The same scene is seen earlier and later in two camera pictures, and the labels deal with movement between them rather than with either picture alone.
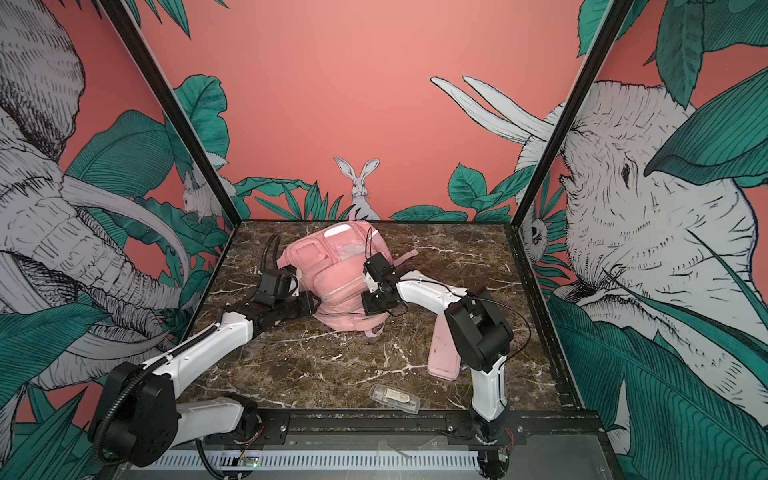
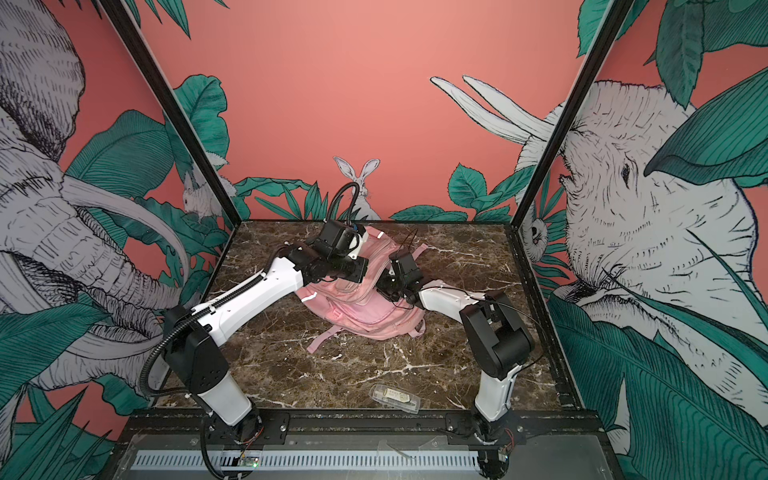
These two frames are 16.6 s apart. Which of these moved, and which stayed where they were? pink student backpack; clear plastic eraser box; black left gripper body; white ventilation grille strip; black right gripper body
Moved: pink student backpack; black left gripper body; black right gripper body
Stayed: white ventilation grille strip; clear plastic eraser box
